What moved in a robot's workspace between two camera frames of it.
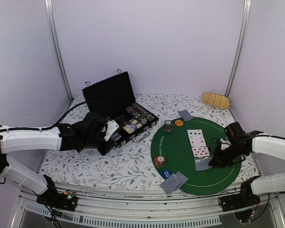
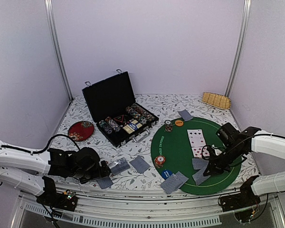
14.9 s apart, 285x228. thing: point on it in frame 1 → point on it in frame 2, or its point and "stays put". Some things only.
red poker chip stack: x=159 y=161 stays put
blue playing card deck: x=116 y=137 → x=119 y=166
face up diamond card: x=200 y=151 stays put
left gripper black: x=104 y=150 → x=98 y=174
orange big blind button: x=179 y=123 stays put
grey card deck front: x=174 y=182 stays put
